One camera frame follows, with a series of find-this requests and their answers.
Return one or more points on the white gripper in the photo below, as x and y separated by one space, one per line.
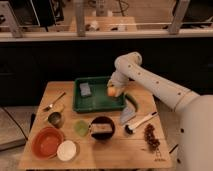
118 80

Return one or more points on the yellow-red apple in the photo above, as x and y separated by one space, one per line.
111 91

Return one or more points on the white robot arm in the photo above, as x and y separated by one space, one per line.
195 150

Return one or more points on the green plastic tray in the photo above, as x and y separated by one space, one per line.
98 100

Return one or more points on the blue-grey sponge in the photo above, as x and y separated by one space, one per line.
85 89

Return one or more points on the wooden table board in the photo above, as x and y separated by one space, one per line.
122 151

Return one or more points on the dark bowl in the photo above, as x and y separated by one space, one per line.
103 120

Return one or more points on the wooden block in bowl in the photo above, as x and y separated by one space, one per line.
101 128

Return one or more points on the small green cup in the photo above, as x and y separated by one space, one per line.
81 128

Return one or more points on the metal measuring cup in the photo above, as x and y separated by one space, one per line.
55 119

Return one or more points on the metal spoon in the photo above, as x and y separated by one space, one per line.
51 105

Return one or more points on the orange plastic bowl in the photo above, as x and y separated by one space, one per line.
46 142

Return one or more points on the grey floor panel left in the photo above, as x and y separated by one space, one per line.
12 134

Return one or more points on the metal frame rail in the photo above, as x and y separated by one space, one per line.
48 20

